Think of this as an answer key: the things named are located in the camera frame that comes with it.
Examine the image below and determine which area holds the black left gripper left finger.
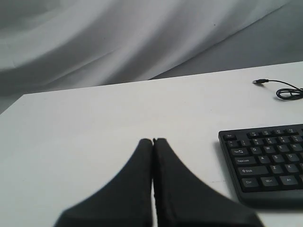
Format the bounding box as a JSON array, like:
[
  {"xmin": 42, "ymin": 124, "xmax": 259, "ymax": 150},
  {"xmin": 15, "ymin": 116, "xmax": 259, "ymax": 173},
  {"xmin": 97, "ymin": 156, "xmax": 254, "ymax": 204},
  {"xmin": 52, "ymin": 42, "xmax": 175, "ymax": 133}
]
[{"xmin": 55, "ymin": 139, "xmax": 152, "ymax": 227}]

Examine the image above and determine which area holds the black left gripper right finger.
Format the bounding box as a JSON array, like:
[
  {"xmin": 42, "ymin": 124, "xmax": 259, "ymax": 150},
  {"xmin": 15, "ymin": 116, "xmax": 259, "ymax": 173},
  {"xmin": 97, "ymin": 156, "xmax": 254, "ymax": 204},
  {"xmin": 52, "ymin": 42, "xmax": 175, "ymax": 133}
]
[{"xmin": 153, "ymin": 138, "xmax": 263, "ymax": 227}]

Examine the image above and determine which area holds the black acer keyboard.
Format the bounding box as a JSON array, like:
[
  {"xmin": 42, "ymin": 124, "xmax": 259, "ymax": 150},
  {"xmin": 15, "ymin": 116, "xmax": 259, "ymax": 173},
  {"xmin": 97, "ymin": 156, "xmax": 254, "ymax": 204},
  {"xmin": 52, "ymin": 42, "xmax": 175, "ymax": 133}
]
[{"xmin": 218, "ymin": 124, "xmax": 303, "ymax": 210}]

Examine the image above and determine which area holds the grey backdrop cloth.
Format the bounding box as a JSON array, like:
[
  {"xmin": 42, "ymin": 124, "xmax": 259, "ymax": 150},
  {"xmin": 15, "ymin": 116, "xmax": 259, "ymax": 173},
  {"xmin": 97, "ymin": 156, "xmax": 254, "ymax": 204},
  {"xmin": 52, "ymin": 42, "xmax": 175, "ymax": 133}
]
[{"xmin": 0, "ymin": 0, "xmax": 303, "ymax": 97}]

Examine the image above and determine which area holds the black keyboard usb cable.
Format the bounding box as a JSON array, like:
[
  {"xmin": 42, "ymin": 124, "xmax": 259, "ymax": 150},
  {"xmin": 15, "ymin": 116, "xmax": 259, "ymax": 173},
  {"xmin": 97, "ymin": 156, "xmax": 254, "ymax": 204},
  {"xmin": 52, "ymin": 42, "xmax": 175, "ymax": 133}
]
[{"xmin": 252, "ymin": 78, "xmax": 303, "ymax": 101}]

